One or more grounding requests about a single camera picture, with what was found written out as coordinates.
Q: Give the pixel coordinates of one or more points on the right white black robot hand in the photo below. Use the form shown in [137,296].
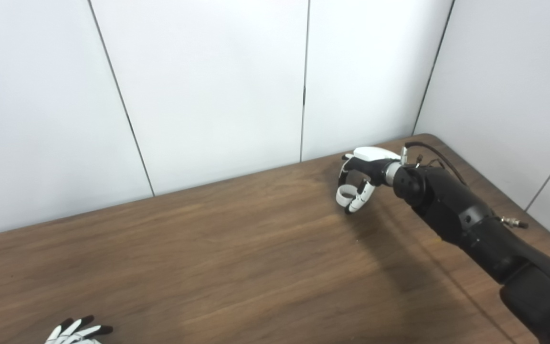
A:
[373,160]

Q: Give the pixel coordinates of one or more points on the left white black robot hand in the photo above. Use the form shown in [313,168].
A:
[72,333]

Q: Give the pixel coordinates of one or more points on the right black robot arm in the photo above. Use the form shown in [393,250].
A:
[466,220]

